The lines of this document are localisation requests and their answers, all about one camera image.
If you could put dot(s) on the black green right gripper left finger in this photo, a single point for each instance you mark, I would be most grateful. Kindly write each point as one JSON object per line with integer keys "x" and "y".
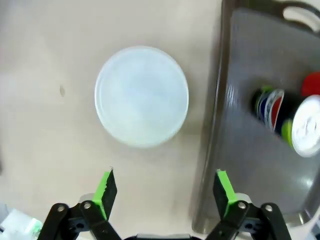
{"x": 105, "y": 197}

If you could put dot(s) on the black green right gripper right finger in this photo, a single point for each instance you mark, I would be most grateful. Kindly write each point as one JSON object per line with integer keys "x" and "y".
{"x": 225, "y": 192}

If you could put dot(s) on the black Pepsi drink can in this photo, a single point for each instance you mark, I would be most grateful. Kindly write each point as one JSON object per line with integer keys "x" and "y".
{"x": 282, "y": 115}

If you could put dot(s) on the grey plastic tray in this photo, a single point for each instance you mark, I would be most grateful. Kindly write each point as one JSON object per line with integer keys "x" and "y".
{"x": 250, "y": 175}

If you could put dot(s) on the white green packet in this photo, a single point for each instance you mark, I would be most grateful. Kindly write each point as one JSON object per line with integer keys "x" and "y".
{"x": 20, "y": 225}

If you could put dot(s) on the white bowl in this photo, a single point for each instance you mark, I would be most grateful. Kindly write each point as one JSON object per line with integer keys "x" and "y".
{"x": 141, "y": 96}

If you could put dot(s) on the red plastic cup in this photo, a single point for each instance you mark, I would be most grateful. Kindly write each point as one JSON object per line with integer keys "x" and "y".
{"x": 311, "y": 83}

